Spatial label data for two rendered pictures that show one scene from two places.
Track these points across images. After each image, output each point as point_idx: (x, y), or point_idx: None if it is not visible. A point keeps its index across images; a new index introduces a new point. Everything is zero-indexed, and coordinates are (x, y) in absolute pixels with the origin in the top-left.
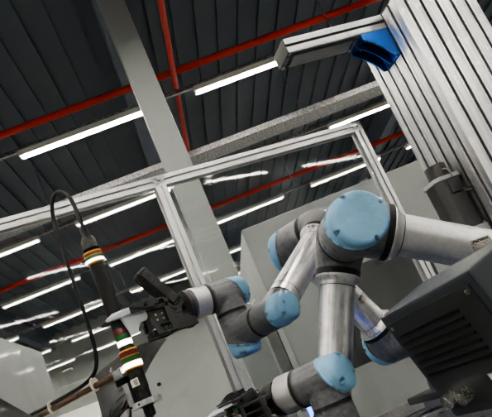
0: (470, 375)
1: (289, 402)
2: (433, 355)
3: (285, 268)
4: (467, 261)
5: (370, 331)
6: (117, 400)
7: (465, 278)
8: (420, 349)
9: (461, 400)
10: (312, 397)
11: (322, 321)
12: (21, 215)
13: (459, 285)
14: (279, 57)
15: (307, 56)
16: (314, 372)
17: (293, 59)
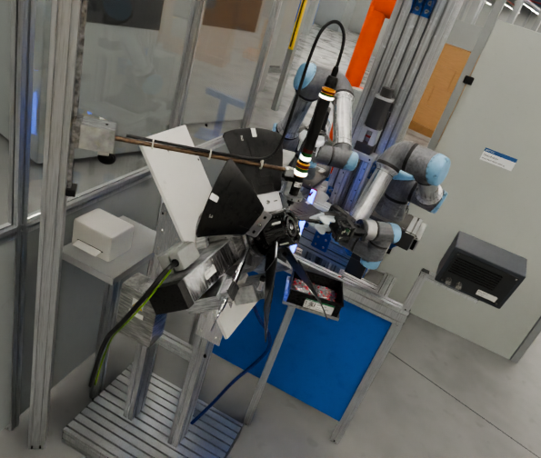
0: (469, 283)
1: (371, 238)
2: (463, 271)
3: (347, 128)
4: (507, 257)
5: (290, 134)
6: (263, 176)
7: (521, 277)
8: (459, 265)
9: (459, 288)
10: (383, 242)
11: (377, 191)
12: None
13: (515, 275)
14: None
15: None
16: (392, 233)
17: None
